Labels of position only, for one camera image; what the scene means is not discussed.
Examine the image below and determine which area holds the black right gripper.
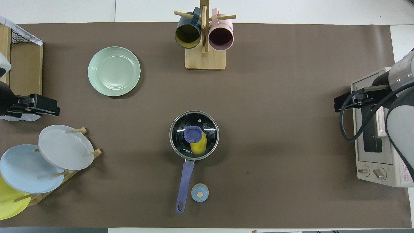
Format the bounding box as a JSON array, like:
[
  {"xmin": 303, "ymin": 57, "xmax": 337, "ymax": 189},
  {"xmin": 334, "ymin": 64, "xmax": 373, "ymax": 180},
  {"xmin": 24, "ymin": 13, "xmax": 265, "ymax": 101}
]
[{"xmin": 334, "ymin": 92, "xmax": 364, "ymax": 113}]

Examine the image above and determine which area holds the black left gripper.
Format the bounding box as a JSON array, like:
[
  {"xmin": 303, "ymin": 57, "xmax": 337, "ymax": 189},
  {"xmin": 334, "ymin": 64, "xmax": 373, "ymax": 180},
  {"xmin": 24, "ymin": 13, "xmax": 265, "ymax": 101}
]
[{"xmin": 28, "ymin": 94, "xmax": 61, "ymax": 117}]

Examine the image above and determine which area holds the glass lid with blue knob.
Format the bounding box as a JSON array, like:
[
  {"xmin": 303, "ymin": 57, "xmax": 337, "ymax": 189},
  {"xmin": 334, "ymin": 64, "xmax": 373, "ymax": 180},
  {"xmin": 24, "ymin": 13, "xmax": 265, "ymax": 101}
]
[{"xmin": 169, "ymin": 111, "xmax": 220, "ymax": 161}]

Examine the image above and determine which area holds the yellow lemon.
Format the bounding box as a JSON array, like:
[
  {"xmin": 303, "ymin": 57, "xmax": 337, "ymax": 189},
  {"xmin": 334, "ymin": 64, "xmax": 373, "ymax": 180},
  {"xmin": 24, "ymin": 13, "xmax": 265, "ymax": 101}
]
[{"xmin": 190, "ymin": 131, "xmax": 207, "ymax": 155}]

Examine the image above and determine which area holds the grey plate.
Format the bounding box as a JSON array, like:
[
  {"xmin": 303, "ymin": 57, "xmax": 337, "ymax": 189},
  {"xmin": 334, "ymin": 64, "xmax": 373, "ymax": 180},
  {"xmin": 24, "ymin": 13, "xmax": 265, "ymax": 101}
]
[{"xmin": 38, "ymin": 125, "xmax": 95, "ymax": 171}]

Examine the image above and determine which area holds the light blue plate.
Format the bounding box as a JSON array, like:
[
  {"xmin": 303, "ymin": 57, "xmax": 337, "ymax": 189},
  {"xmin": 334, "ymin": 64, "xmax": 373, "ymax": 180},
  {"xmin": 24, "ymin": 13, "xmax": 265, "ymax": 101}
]
[{"xmin": 0, "ymin": 144, "xmax": 65, "ymax": 194}]

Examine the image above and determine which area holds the wooden plate rack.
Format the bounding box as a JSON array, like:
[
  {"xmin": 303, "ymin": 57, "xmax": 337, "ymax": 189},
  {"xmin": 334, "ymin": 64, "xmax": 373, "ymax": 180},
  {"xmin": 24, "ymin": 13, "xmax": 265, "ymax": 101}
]
[{"xmin": 14, "ymin": 127, "xmax": 103, "ymax": 206}]

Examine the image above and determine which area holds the light green plate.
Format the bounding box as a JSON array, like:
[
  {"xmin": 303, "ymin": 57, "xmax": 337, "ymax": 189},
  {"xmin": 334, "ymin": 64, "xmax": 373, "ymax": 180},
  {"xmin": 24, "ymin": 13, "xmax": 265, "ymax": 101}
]
[{"xmin": 88, "ymin": 46, "xmax": 141, "ymax": 97}]

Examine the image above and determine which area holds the yellow plate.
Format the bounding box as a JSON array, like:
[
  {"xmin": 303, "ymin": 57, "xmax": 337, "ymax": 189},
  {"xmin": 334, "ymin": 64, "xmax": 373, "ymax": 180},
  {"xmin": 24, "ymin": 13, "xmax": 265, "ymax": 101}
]
[{"xmin": 0, "ymin": 175, "xmax": 32, "ymax": 220}]

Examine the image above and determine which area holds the white crumpled sheet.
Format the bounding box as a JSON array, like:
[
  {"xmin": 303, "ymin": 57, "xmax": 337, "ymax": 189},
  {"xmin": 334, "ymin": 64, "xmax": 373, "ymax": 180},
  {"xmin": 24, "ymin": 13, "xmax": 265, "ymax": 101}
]
[{"xmin": 0, "ymin": 114, "xmax": 42, "ymax": 122}]

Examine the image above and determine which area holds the brown wooden shelf board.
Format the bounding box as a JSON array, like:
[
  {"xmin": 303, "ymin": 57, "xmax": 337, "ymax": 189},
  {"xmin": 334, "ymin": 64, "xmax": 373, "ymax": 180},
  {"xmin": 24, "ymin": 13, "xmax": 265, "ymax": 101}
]
[{"xmin": 10, "ymin": 42, "xmax": 43, "ymax": 97}]

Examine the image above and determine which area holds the beige toaster oven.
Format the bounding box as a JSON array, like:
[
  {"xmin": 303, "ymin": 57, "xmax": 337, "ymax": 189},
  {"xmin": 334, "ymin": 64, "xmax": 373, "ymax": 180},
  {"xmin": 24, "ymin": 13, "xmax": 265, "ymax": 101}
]
[{"xmin": 351, "ymin": 67, "xmax": 414, "ymax": 188}]

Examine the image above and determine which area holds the light wooden shelf board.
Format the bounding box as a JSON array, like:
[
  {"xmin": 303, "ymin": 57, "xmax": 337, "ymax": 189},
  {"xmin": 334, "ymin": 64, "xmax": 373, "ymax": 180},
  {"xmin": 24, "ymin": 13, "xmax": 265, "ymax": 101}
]
[{"xmin": 0, "ymin": 24, "xmax": 12, "ymax": 85}]

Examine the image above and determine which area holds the brown table mat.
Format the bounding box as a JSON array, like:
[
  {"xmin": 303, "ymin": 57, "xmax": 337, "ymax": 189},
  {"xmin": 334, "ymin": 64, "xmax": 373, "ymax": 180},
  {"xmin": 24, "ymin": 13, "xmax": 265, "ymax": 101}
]
[{"xmin": 0, "ymin": 22, "xmax": 413, "ymax": 228}]

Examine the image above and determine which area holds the pink ribbed mug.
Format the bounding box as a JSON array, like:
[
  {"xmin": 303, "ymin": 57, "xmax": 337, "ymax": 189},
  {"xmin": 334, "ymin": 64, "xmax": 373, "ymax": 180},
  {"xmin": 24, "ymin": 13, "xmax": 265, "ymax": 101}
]
[{"xmin": 208, "ymin": 8, "xmax": 234, "ymax": 51}]

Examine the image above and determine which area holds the wooden mug tree stand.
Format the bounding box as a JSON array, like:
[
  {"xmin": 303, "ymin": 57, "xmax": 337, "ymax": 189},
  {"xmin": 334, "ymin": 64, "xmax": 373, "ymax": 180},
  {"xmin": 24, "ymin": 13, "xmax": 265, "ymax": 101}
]
[{"xmin": 174, "ymin": 0, "xmax": 237, "ymax": 70}]

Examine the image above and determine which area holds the dark teal mug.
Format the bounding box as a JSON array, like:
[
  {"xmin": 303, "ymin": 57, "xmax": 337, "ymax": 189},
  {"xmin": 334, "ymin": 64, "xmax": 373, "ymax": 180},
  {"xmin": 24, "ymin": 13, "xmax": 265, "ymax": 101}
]
[{"xmin": 175, "ymin": 7, "xmax": 202, "ymax": 49}]

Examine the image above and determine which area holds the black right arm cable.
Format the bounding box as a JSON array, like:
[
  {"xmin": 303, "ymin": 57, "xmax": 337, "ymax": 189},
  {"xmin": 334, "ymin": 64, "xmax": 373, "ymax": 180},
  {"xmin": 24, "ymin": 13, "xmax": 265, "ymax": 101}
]
[{"xmin": 339, "ymin": 83, "xmax": 414, "ymax": 142}]

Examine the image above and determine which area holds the black wire basket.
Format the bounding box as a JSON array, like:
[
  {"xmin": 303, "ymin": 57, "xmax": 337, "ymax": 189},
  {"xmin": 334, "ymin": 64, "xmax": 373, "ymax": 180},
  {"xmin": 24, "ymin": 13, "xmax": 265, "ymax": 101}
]
[{"xmin": 10, "ymin": 27, "xmax": 38, "ymax": 46}]

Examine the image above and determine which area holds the black pot with purple handle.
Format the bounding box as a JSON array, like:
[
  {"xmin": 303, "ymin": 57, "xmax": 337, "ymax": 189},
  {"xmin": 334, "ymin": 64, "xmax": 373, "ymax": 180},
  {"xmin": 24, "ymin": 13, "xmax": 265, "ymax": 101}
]
[{"xmin": 169, "ymin": 111, "xmax": 220, "ymax": 214}]

